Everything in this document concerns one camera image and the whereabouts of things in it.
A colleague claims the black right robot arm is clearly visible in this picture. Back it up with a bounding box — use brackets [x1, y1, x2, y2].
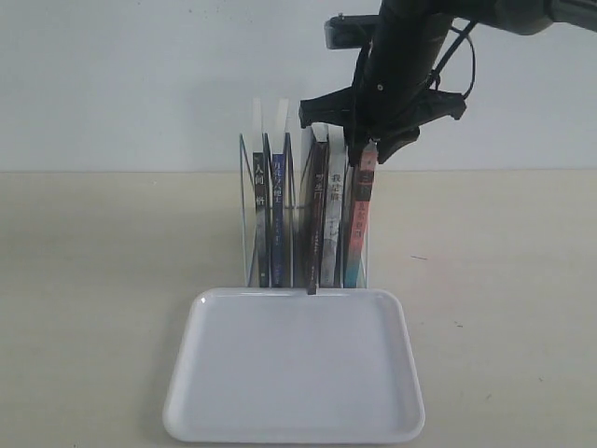
[298, 0, 596, 165]

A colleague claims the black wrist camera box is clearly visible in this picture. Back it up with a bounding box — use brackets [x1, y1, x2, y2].
[324, 14, 379, 50]

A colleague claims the white plastic tray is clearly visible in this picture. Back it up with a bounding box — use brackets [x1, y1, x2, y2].
[162, 287, 425, 445]

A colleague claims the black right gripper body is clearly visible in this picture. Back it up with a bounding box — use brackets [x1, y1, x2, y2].
[298, 8, 466, 139]

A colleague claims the blue moon cover book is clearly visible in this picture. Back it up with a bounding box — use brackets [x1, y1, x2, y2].
[271, 98, 290, 287]

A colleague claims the red spine book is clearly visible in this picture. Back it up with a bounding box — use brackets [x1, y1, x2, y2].
[343, 142, 378, 288]

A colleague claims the black spine book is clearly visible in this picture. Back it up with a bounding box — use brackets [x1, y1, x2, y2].
[251, 97, 271, 287]

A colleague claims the grey white spine book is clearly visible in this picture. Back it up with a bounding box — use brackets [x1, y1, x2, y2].
[320, 125, 346, 287]

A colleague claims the dark brown spine book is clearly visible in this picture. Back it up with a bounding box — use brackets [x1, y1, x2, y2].
[299, 123, 329, 295]

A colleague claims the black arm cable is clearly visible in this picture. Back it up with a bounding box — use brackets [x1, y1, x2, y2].
[428, 18, 478, 102]

